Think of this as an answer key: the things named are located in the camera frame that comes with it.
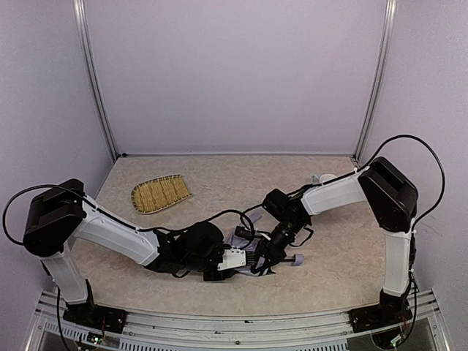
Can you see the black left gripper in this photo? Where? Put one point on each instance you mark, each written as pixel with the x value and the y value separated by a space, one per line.
pixel 213 274

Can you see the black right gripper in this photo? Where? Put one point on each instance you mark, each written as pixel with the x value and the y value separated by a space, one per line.
pixel 266 252

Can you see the aluminium front rail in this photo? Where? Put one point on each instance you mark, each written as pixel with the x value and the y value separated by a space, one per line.
pixel 330 330

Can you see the lilac umbrella with black lining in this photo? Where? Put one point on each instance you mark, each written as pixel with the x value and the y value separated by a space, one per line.
pixel 248 252

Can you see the aluminium corner post right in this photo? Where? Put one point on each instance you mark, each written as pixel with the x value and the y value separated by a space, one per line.
pixel 377 82

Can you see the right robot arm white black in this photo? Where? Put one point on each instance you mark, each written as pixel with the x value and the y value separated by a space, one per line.
pixel 342 244

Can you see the aluminium corner post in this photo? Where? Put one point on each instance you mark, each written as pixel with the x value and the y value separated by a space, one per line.
pixel 85 40
pixel 377 82

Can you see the woven bamboo tray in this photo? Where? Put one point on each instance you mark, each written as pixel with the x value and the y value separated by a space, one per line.
pixel 158 194

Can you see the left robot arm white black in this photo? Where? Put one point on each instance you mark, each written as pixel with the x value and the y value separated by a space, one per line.
pixel 64 211

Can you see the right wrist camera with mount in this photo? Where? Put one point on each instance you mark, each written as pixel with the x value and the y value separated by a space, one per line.
pixel 245 234

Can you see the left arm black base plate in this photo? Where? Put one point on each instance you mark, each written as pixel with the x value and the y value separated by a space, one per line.
pixel 98 317

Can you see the light blue plastic jug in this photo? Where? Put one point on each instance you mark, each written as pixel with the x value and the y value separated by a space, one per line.
pixel 322 178

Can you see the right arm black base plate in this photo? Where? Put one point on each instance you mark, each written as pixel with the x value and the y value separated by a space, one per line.
pixel 377 316

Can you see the aluminium corner post left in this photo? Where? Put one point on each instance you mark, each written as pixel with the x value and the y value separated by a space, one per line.
pixel 85 40

